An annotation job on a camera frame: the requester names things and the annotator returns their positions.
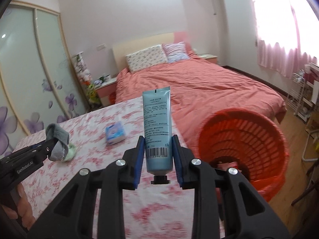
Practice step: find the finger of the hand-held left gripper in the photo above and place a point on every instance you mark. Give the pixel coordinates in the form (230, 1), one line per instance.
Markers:
(46, 148)

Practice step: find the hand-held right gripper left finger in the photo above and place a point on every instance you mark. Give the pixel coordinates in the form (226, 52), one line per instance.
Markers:
(139, 165)

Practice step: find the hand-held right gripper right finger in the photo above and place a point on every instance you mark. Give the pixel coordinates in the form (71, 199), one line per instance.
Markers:
(177, 165)

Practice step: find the grey sock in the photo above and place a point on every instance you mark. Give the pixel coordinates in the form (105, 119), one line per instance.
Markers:
(58, 151)

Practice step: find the blue cream tube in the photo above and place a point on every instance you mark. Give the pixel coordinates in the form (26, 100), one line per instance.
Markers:
(157, 129)

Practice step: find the red plastic basket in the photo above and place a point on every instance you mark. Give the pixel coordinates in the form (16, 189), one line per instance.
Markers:
(224, 134)

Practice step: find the person's left hand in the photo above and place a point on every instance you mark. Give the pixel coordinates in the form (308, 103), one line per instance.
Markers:
(26, 204)

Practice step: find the pale green cloth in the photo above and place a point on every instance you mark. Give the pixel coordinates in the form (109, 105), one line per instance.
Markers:
(71, 153)

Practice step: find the blue tissue pack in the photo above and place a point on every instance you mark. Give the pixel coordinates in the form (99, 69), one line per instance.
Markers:
(115, 132)

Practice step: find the pink packet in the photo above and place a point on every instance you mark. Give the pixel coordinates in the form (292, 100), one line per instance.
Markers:
(228, 165)

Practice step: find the pink floral tablecloth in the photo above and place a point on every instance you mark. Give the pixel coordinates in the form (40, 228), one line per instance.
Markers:
(99, 119)

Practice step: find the small red waste bin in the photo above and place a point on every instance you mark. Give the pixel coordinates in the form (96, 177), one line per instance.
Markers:
(112, 97)

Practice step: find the glass sliding door wardrobe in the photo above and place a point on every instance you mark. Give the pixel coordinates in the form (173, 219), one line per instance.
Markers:
(25, 74)

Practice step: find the pink white nightstand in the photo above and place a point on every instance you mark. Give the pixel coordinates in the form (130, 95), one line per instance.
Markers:
(208, 58)
(106, 92)

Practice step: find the bed with pink duvet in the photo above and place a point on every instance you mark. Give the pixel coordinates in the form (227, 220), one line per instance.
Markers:
(199, 87)

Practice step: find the red plastic bag liner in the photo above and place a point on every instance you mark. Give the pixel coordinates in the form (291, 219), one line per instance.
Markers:
(270, 189)

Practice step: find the white floral pillow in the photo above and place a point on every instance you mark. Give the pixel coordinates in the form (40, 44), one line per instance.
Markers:
(145, 58)

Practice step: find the pink striped pillow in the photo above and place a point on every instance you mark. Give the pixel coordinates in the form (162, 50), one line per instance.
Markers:
(175, 52)

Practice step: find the beige wooden headboard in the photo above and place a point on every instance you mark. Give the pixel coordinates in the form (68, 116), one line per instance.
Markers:
(142, 42)

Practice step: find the dark wooden chair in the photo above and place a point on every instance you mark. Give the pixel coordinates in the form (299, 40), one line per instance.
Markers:
(307, 189)

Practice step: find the red box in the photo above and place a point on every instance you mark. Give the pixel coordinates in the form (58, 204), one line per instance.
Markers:
(312, 76)

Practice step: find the white pipe cover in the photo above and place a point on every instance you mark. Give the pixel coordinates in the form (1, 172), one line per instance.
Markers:
(216, 2)

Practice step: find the pink curtain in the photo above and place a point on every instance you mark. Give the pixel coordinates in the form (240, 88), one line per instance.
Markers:
(281, 29)

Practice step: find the white wall socket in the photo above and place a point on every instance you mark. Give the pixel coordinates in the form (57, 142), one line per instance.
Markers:
(101, 46)

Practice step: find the white metal chair frame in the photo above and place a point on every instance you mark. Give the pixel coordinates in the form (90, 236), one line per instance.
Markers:
(309, 149)

